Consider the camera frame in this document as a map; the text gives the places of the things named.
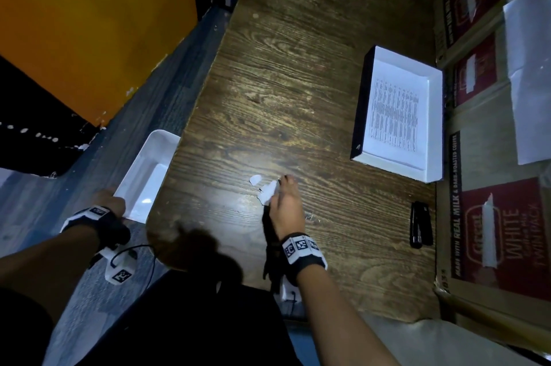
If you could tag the person's left forearm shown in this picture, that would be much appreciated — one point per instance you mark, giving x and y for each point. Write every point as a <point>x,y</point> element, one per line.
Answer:
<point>47,262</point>

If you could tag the black white right wristband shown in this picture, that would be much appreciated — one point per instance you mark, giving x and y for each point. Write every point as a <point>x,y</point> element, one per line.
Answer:
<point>301,251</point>

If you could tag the white paper sheet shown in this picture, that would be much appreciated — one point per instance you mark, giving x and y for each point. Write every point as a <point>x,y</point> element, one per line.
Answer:
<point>531,55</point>

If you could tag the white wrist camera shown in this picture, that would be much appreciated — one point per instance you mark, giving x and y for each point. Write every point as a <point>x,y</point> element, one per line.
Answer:
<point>290,292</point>
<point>122,269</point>

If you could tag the small white paper scrap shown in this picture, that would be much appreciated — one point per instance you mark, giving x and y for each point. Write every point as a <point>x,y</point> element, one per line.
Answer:
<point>255,179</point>

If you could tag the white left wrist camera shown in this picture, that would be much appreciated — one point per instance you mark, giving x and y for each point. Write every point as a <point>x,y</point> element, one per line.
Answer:
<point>122,269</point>

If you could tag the person's right forearm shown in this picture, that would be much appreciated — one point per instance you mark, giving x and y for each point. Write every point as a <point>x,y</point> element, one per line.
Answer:
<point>340,322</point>

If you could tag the white plastic tray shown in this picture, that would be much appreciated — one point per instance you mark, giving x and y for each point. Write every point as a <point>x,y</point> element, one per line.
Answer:
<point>148,172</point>

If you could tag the person's left fingers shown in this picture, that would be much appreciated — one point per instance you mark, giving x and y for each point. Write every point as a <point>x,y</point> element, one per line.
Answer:
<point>119,206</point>

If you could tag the cardboard box red labels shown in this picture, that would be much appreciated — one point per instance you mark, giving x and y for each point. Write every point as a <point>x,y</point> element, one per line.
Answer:
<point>482,154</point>

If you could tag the person's right fingers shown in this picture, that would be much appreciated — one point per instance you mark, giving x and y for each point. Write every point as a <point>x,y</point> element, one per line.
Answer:
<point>287,185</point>

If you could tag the person's right hand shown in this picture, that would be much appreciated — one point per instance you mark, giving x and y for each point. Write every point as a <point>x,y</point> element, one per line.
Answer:
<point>287,210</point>

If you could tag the large torn white paper scrap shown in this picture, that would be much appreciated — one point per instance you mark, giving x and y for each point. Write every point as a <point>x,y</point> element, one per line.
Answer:
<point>267,192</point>

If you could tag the person's black clothing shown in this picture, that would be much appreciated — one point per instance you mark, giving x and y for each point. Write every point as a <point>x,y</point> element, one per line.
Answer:
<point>189,322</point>

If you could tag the person's left hand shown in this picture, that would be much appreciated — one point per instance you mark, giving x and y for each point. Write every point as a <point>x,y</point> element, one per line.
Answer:
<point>108,201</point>

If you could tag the black stapler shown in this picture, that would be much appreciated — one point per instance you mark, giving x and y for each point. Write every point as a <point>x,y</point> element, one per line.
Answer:
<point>420,224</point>

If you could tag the white box lid black rim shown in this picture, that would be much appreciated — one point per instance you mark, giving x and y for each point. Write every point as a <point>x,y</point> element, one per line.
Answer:
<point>434,120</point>

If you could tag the black white left wristband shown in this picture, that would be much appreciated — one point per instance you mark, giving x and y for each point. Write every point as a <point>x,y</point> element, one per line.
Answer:
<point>101,223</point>

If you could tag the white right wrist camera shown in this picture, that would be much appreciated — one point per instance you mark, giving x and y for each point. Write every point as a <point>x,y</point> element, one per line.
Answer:
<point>290,292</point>

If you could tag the black white wristband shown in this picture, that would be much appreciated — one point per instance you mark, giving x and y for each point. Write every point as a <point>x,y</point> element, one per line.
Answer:
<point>301,251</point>
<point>101,223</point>

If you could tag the printed paper sheet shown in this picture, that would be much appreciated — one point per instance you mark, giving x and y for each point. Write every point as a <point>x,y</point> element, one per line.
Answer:
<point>394,120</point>

